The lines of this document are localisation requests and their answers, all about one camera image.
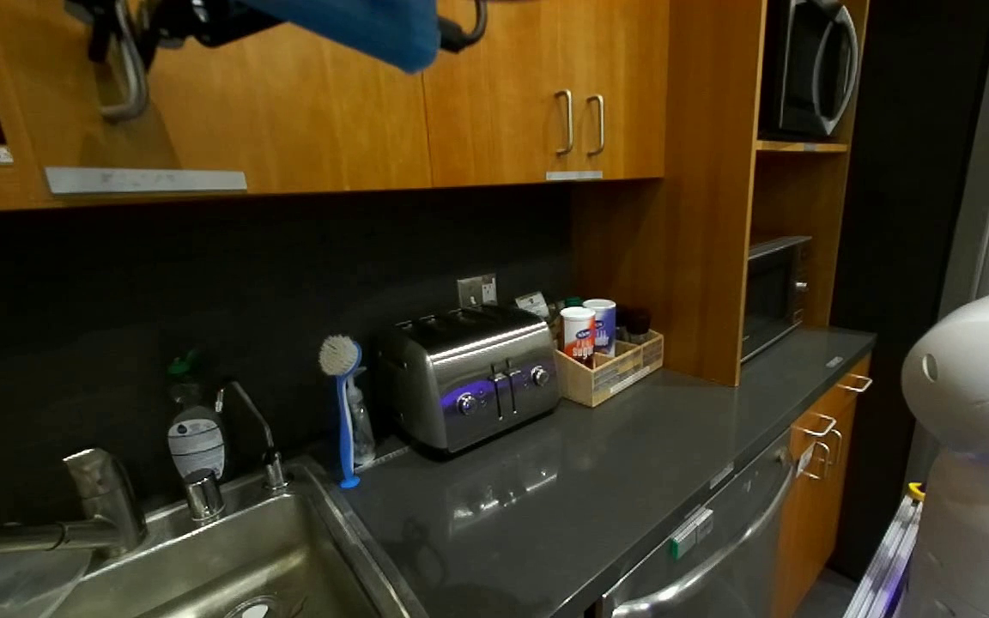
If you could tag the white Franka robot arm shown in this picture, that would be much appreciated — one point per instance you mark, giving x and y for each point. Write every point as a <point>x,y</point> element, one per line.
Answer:
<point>976,378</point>

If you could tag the wooden wall cabinet door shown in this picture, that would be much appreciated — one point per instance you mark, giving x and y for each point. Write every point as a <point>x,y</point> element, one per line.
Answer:
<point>496,91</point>
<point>637,91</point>

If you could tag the stainless steel toaster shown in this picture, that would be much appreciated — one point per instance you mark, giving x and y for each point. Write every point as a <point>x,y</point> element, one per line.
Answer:
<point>465,388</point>

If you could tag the black microwave with white trim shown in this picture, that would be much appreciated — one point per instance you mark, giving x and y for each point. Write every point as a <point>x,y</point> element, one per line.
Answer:
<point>804,69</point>

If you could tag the small clear plastic bottle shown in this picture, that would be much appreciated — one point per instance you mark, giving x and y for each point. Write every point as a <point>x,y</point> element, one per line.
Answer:
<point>364,435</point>

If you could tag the stainless steel sink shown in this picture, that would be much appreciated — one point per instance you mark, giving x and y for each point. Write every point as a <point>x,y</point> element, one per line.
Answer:
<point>238,571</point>

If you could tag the thin gooseneck water tap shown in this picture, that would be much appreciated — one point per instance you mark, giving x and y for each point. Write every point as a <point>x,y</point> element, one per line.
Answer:
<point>277,467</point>

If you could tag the wooden base cabinet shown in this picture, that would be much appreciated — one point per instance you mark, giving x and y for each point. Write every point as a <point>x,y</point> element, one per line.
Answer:
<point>818,517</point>

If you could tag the small black microwave oven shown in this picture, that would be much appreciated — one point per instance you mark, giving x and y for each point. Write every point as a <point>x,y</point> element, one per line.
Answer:
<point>774,297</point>

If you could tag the tall wooden shelf cabinet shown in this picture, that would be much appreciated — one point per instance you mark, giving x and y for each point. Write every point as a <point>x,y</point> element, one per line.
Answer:
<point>705,229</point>

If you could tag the white purple angled bar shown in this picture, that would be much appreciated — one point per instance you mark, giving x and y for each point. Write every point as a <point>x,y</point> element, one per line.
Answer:
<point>883,568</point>

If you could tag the wooden caddy box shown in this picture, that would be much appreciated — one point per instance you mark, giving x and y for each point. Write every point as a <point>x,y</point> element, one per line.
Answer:
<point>608,381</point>

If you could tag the white power plug adapter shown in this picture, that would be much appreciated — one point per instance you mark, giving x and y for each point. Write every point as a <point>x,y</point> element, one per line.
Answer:
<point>534,306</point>

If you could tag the metal wall outlet plate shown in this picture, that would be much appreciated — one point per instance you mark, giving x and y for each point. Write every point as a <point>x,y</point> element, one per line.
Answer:
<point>478,294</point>

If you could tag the red white paper canister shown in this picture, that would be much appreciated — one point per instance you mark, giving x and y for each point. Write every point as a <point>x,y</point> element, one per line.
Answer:
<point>577,333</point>

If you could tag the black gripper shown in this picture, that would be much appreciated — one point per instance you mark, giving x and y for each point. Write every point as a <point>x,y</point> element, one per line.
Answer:
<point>204,20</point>

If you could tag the clear soap bottle green cap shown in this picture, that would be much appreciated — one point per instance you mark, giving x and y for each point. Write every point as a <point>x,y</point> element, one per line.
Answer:
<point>194,443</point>

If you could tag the wooden door with long label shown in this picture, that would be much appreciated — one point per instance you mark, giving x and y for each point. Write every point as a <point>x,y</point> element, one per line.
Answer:
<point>289,124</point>

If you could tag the blue dish brush white head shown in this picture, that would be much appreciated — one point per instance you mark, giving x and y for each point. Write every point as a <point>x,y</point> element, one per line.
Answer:
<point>348,429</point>

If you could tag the black cup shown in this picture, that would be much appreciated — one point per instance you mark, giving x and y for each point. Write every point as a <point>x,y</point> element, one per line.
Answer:
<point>637,319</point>

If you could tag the chrome sink faucet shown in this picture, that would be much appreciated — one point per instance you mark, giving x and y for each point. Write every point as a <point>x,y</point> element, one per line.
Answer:
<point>100,500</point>

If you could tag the blue white paper canister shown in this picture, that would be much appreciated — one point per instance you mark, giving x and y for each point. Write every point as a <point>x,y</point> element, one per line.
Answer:
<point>607,326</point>

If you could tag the stainless steel dishwasher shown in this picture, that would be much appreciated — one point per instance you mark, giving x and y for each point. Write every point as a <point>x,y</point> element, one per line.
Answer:
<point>738,560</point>

